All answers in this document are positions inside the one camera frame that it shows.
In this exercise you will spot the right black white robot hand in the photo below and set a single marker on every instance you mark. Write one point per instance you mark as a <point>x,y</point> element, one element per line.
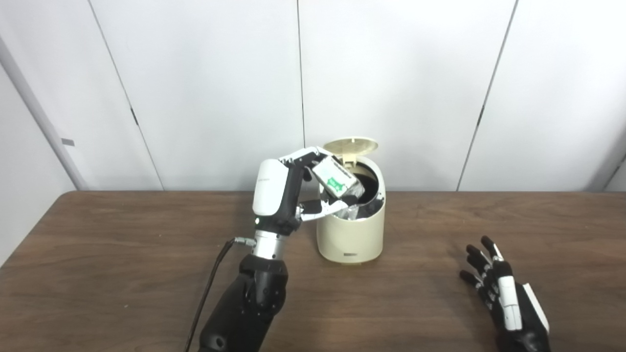
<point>511,308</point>

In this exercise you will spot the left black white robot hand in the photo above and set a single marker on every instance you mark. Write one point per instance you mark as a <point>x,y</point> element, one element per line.
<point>271,190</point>

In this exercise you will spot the white green milk carton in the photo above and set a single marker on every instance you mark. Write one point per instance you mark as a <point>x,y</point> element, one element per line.
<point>335,178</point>

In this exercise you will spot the cream round bin lid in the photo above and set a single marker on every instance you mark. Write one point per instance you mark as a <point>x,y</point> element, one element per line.
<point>349,146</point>

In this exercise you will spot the cream-colored bin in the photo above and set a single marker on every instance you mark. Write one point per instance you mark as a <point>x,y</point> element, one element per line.
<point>349,237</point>

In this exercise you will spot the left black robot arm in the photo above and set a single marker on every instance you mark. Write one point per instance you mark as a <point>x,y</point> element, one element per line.
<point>254,298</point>

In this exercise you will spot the black bin liner bag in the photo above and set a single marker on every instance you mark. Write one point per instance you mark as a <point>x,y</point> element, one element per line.
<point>371,188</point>

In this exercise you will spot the black wall panel hinge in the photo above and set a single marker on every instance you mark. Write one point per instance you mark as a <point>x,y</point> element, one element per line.
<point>481,113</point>
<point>134,116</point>

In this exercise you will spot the small grey wall label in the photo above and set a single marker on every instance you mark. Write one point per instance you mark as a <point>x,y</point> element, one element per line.
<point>68,142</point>

